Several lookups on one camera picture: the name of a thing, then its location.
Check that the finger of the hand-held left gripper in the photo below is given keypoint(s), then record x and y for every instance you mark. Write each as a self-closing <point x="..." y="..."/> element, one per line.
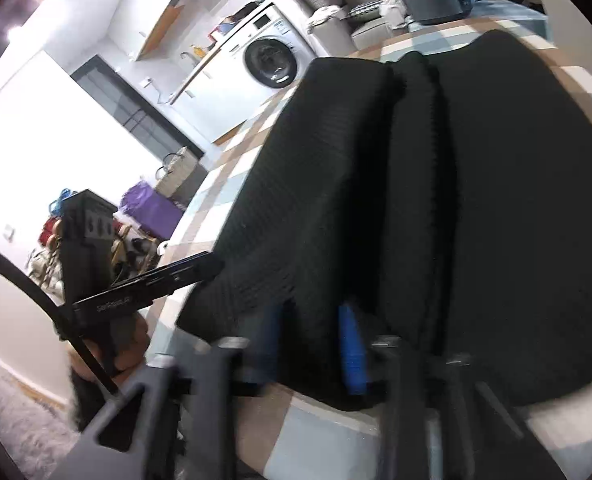
<point x="185" y="272"/>

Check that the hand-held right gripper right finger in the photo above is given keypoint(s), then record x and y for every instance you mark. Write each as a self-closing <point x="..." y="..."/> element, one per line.
<point x="351" y="350"/>

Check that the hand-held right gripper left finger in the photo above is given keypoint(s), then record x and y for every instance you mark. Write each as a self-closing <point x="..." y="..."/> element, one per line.
<point x="271" y="340"/>

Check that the black knit sweater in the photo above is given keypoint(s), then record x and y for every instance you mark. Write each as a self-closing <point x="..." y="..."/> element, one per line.
<point x="476" y="210"/>

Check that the person's left forearm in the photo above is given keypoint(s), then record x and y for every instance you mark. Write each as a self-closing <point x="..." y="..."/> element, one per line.
<point x="90" y="405"/>

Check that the person's left hand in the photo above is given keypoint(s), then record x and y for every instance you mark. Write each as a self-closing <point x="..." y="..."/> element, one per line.
<point x="139" y="340"/>

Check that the purple bag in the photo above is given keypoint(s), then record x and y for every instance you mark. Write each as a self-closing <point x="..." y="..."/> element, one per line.
<point x="150" y="210"/>

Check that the brown blue checked blanket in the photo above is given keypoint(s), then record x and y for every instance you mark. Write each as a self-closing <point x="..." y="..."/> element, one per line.
<point x="306" y="430"/>

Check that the woven basket bag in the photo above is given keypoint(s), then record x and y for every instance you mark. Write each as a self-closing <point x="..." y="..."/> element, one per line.
<point x="175" y="175"/>

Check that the dark grey door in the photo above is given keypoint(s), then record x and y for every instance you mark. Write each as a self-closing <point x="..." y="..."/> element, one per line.
<point x="125" y="100"/>

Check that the white counter cabinet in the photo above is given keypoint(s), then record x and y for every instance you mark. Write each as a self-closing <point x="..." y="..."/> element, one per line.
<point x="210" y="105"/>

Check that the grey shaggy rug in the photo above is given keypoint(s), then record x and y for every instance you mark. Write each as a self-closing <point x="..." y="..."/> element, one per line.
<point x="15" y="420"/>

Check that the chrome faucet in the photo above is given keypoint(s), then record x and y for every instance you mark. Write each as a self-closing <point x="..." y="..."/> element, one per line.
<point x="188" y="57"/>

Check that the yellow bottle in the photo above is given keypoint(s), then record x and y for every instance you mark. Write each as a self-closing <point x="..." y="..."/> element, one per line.
<point x="199" y="51"/>

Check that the white washing machine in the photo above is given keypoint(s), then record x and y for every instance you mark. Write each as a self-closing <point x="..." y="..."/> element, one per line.
<point x="271" y="60"/>

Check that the white crumpled cloth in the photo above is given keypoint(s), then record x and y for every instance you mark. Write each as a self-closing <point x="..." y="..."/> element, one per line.
<point x="326" y="14"/>

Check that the grey sofa seat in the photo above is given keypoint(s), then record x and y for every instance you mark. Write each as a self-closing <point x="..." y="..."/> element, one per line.
<point x="373" y="32"/>

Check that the houndstooth pillow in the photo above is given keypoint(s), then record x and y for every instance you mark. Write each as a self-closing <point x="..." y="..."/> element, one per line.
<point x="365" y="10"/>

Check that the blue checked tablecloth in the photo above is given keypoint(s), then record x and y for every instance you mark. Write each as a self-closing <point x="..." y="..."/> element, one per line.
<point x="501" y="12"/>

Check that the grey upholstered furniture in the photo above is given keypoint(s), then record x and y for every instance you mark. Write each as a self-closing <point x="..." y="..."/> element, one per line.
<point x="576" y="35"/>

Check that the white wall cabinet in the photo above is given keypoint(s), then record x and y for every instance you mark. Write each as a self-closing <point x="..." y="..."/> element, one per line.
<point x="160" y="5"/>

